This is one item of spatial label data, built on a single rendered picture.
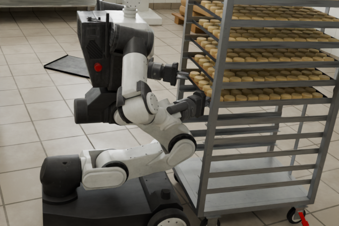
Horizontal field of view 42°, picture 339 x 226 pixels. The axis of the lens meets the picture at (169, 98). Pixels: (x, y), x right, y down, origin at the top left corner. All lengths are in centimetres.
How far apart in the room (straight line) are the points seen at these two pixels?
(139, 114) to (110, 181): 64
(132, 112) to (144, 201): 72
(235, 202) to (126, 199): 54
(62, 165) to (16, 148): 88
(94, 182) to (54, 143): 92
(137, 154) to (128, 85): 68
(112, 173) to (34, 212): 50
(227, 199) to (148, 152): 47
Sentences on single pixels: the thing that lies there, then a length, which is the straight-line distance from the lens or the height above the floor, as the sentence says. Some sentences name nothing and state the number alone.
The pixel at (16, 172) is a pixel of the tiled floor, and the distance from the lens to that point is 270.
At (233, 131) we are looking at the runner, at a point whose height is 32.
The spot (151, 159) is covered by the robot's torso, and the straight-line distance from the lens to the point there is 214.
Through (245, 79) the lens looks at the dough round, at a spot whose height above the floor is 79.
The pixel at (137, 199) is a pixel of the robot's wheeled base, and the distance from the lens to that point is 217.
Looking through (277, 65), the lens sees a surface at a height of 87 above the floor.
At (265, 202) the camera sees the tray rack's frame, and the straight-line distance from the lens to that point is 232.
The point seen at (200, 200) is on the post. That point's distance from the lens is 212.
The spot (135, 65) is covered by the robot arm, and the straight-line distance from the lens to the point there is 157.
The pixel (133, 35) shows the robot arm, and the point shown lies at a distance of 165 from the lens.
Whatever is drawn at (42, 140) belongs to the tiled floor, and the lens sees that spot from 300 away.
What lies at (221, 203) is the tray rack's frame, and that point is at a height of 15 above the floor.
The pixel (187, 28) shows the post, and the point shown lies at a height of 92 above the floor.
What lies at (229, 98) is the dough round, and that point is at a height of 70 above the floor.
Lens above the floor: 145
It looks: 23 degrees down
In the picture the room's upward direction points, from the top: 5 degrees clockwise
